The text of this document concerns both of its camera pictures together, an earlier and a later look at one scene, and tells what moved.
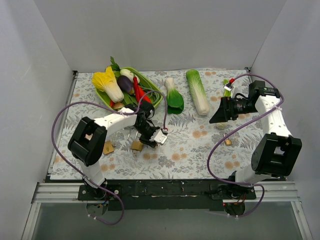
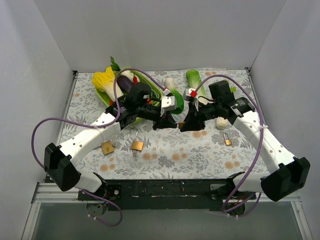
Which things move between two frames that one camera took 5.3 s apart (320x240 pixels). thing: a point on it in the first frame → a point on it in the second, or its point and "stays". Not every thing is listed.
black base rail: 167,195 stays
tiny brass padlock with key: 228,142 stays
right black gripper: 230,109 → 198,116
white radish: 127,72 stays
